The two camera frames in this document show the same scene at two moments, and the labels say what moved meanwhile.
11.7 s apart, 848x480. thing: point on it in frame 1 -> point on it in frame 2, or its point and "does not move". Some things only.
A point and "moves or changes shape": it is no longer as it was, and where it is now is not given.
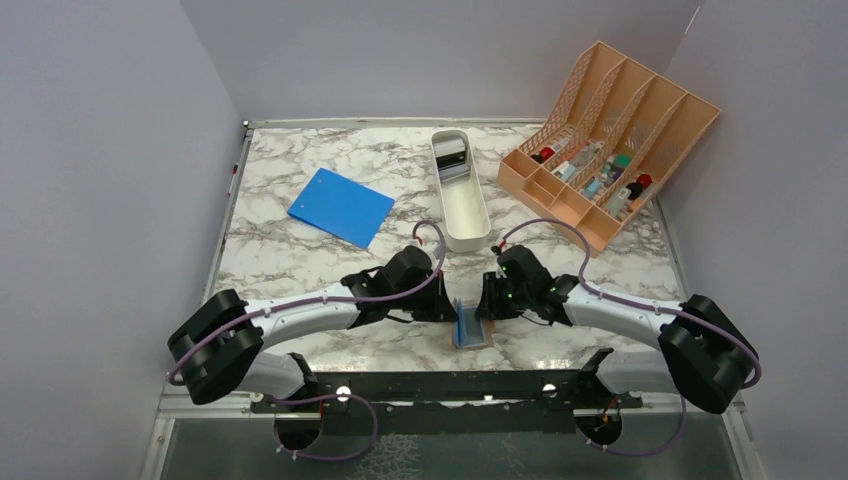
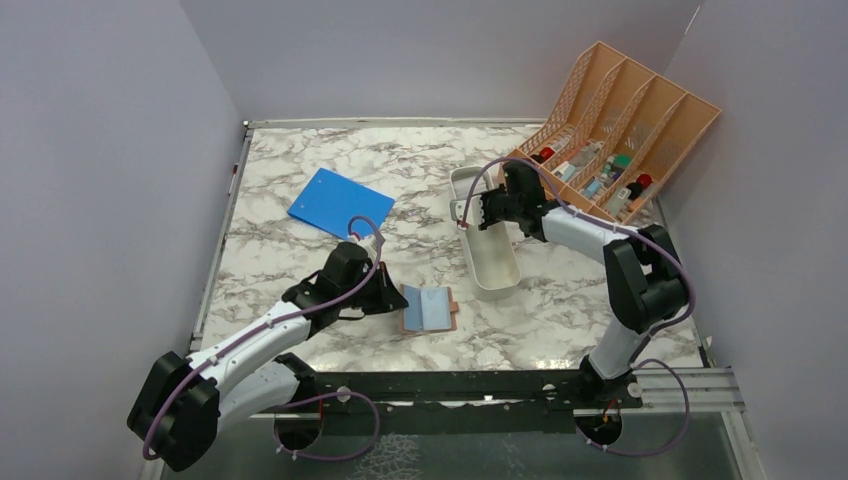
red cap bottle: [634, 189] does not move
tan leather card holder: [473, 334] moves or changes shape
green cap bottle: [621, 162] does not move
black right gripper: [490, 306] -> [485, 197]
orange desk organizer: [615, 133] does not move
